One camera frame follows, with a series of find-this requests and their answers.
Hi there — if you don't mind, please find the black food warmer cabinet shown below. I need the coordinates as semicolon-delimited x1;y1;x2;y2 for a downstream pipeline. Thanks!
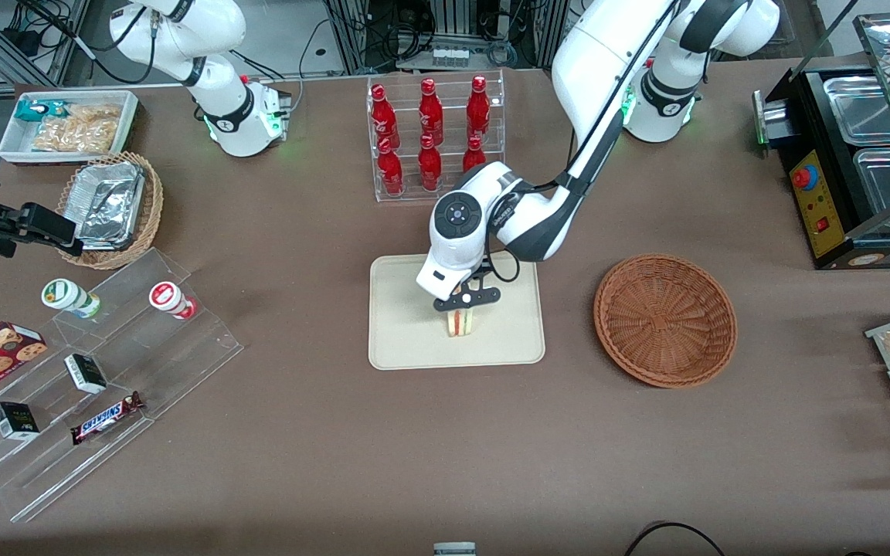
752;11;890;272

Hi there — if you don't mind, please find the small black white box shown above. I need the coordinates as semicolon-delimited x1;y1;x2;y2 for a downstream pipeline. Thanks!
63;353;108;395
0;401;41;442

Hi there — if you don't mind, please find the light wicker basket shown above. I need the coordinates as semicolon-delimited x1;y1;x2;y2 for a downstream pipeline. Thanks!
56;151;165;271

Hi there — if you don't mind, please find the white rectangular snack bin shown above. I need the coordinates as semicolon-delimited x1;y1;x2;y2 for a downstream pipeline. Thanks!
0;90;141;165

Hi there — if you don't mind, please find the aluminium equipment frame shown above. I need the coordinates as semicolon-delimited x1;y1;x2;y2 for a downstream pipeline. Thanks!
321;0;593;74

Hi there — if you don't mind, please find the green lidded yogurt cup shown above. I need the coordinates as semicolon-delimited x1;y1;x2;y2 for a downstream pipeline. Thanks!
40;278;103;320

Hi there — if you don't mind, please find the red cola bottle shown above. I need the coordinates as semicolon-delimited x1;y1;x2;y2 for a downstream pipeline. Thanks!
370;83;401;149
417;134;443;194
461;136;488;174
377;137;405;197
418;77;444;146
466;74;491;141

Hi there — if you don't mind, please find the beige plastic tray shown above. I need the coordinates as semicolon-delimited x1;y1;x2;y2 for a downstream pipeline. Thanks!
368;249;547;371

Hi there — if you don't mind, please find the clear bag of crackers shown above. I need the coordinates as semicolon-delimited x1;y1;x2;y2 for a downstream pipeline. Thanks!
31;103;123;154

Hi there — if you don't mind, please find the black floor cable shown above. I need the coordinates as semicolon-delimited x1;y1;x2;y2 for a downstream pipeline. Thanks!
622;522;729;556

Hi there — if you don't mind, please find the red lidded yogurt cup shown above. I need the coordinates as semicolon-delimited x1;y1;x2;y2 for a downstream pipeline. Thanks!
148;280;199;321

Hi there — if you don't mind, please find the Snickers chocolate bar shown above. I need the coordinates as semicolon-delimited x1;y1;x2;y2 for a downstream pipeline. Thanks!
70;391;145;446

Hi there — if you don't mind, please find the brown wicker basket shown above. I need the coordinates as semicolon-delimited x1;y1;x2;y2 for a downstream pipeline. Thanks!
593;253;739;389

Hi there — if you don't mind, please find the clear acrylic stepped stand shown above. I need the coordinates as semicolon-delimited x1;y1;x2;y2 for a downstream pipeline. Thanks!
0;246;246;524

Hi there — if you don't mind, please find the stack of foil containers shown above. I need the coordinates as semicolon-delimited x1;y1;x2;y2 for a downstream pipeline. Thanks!
73;160;146;251

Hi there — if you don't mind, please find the green snack packet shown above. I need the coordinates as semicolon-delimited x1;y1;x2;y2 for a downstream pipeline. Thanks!
14;98;69;124

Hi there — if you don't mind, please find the clear acrylic bottle rack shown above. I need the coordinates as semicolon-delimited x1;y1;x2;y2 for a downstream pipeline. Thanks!
366;68;507;205

